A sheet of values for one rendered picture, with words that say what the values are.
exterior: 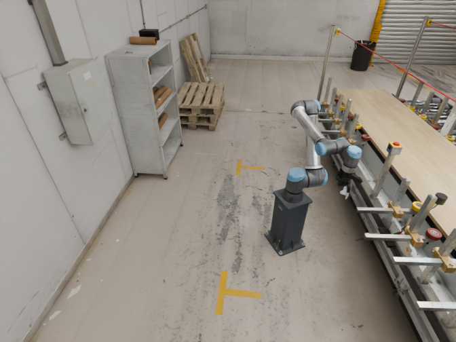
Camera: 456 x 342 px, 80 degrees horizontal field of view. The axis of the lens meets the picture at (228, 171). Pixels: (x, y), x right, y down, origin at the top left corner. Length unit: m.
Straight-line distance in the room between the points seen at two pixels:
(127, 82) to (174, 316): 2.32
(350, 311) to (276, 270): 0.67
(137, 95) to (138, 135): 0.51
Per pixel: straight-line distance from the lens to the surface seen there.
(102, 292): 2.78
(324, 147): 1.92
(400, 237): 2.09
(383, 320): 2.74
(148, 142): 3.45
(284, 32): 9.24
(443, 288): 2.30
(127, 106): 3.33
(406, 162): 2.80
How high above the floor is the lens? 2.23
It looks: 36 degrees down
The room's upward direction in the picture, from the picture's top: straight up
